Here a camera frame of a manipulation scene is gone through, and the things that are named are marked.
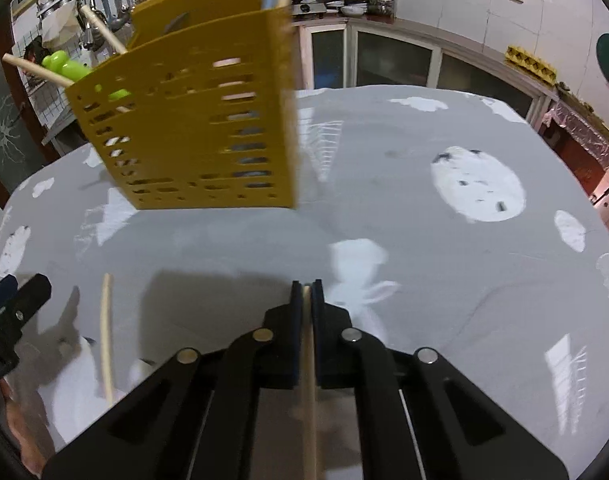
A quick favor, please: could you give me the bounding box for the green plastic utensil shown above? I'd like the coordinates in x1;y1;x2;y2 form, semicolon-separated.
41;49;133;102

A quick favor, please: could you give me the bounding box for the stack of white bowls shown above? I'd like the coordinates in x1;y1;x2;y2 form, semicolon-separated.
299;0;368;17

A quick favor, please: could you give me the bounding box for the row of hanging metal utensils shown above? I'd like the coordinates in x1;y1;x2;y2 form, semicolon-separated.
77;0;158;47

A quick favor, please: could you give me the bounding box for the red bag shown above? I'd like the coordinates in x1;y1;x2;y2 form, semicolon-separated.
23;35;51;87

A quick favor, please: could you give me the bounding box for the steel gas stove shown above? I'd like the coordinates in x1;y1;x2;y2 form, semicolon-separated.
290;2;328;22

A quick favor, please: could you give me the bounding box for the white hanging cloth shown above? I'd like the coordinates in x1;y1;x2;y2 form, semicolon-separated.
40;7;83;47

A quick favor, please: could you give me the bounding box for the yellow slotted utensil holder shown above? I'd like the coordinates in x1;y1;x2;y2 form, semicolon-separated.
66;0;299;211

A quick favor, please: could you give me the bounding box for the floral covered side table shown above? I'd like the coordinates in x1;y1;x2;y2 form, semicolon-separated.
539;100;609;172

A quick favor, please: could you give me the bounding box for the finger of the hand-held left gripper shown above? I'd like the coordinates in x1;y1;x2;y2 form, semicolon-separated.
0;273;53;344

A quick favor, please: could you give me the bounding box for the person's left hand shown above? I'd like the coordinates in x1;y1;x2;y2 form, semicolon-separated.
0;380;48;476

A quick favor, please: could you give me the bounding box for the white wire grid panel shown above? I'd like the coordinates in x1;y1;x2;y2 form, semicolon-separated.
12;10;85;127

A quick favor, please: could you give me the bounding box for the golden tray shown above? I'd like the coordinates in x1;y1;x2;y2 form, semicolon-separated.
557;82;609;137

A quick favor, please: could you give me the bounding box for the yellow egg carton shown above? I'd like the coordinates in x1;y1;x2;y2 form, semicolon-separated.
504;45;558;81

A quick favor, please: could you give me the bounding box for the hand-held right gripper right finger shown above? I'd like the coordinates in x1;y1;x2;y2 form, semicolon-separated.
311;279;570;480

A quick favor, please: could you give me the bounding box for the brown topped kitchen counter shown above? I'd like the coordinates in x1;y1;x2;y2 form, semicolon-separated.
292;14;560;126

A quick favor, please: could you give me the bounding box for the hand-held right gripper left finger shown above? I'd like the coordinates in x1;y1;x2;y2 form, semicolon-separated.
42;280;310;480

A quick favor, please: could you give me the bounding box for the brown framed glass door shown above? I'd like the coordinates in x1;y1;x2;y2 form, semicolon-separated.
0;35;34;202

